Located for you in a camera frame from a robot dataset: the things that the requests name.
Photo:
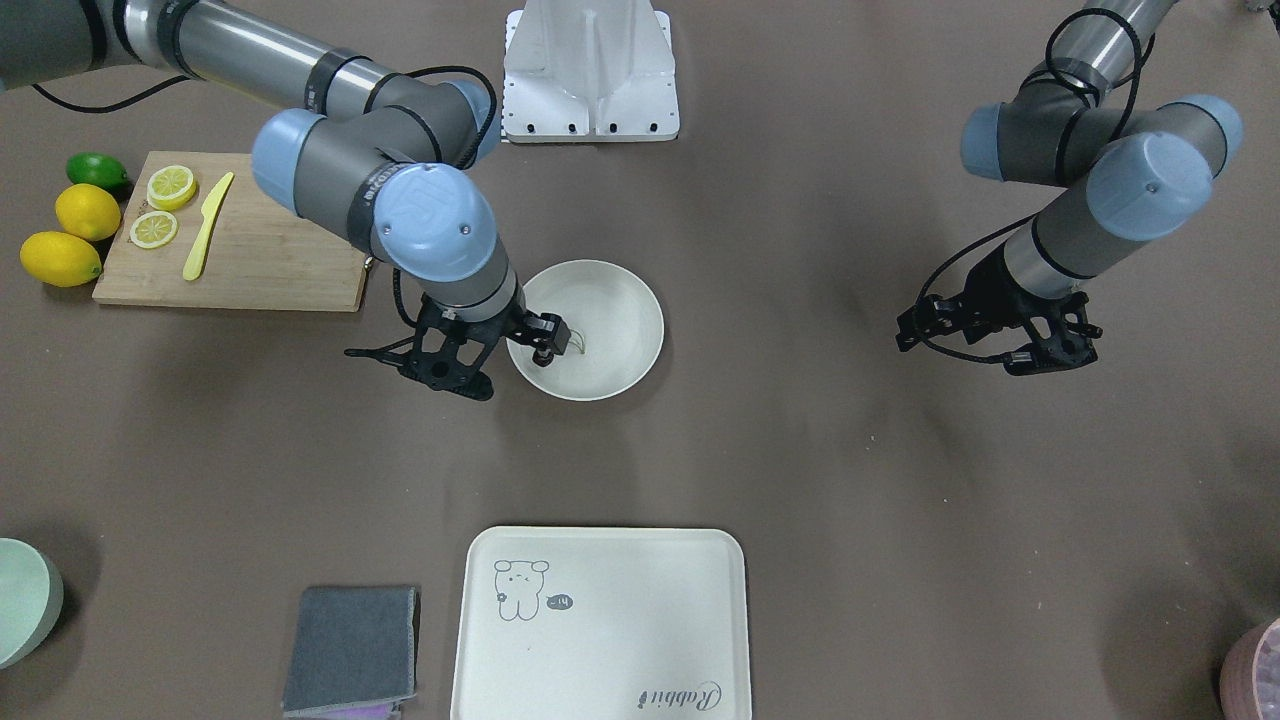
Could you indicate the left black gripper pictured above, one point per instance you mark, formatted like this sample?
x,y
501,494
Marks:
x,y
985,296

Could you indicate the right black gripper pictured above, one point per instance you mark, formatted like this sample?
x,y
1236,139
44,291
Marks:
x,y
503,329

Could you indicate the round beige plate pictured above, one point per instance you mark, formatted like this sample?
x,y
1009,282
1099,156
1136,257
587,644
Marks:
x,y
617,323

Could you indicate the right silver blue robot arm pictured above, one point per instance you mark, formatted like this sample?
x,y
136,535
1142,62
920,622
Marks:
x,y
377,157

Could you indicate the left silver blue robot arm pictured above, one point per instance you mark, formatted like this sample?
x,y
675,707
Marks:
x,y
1127,178

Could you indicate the beige rectangular tray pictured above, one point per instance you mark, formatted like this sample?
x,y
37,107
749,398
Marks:
x,y
603,623

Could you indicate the white pillar with base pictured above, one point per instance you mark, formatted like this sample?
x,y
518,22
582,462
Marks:
x,y
589,72

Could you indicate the wooden cutting board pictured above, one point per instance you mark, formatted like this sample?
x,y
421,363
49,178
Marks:
x,y
260,256

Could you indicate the yellow plastic knife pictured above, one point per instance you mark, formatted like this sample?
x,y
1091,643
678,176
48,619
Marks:
x,y
194,265

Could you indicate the grey folded cloth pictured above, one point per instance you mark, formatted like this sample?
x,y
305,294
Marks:
x,y
354,653

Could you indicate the pink bowl with ice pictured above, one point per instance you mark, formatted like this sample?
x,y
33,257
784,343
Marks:
x,y
1249,677

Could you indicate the lemon slice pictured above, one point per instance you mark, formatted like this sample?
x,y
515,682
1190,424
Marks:
x,y
171,187
153,229

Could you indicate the yellow lemon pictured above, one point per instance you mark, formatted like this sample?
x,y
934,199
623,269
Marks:
x,y
60,259
89,212

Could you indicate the green lime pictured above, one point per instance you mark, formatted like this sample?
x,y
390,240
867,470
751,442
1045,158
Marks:
x,y
99,170

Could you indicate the mint green bowl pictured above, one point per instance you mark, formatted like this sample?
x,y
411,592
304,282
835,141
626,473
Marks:
x,y
32,596

